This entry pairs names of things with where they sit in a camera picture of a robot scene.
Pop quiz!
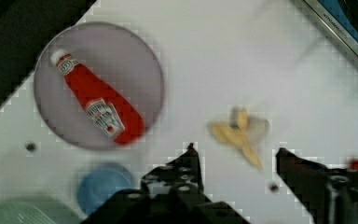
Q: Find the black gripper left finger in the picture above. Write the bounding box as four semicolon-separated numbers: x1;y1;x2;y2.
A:
83;144;249;224

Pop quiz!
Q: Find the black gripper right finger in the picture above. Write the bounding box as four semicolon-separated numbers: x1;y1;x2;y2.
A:
276;147;358;224

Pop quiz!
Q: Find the peeled toy banana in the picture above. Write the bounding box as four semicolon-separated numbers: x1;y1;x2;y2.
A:
210;107;269;170

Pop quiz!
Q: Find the blue bowl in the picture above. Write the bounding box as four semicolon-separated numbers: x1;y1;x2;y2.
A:
76;163;134;216

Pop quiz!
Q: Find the red ketchup bottle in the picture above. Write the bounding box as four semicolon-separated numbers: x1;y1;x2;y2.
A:
50;49;145;145

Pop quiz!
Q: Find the green perforated colander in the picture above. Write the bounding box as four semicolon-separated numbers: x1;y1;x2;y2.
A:
0;196;82;224

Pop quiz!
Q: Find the toaster oven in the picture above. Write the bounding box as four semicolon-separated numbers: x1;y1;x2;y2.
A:
291;0;358;63

